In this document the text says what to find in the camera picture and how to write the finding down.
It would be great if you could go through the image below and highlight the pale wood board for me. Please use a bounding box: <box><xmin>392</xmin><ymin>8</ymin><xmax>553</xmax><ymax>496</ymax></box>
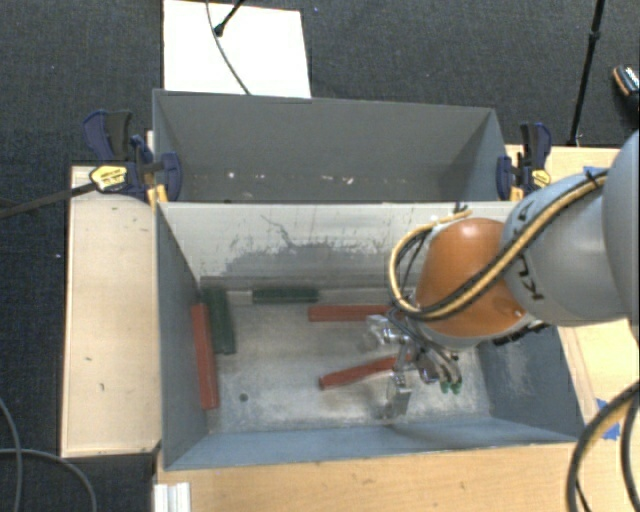
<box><xmin>59</xmin><ymin>164</ymin><xmax>164</xmax><ymax>459</ymax></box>

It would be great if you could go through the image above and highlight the dark green flat block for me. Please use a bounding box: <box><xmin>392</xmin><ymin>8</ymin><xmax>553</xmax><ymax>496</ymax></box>
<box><xmin>251</xmin><ymin>286</ymin><xmax>320</xmax><ymax>305</ymax></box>
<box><xmin>203</xmin><ymin>286</ymin><xmax>238</xmax><ymax>357</ymax></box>

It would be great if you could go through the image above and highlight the red-brown flat block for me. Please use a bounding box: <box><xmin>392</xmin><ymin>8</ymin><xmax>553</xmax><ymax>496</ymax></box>
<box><xmin>318</xmin><ymin>353</ymin><xmax>416</xmax><ymax>392</ymax></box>
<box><xmin>190</xmin><ymin>302</ymin><xmax>222</xmax><ymax>412</ymax></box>
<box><xmin>307</xmin><ymin>304</ymin><xmax>394</xmax><ymax>323</ymax></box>

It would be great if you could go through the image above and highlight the grey metal bin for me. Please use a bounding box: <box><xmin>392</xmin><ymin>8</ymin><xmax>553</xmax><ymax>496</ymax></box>
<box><xmin>151</xmin><ymin>88</ymin><xmax>587</xmax><ymax>472</ymax></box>

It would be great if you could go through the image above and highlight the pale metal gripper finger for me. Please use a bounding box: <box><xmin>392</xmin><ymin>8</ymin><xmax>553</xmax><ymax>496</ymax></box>
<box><xmin>356</xmin><ymin>314</ymin><xmax>397</xmax><ymax>352</ymax></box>
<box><xmin>381</xmin><ymin>372</ymin><xmax>414</xmax><ymax>421</ymax></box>

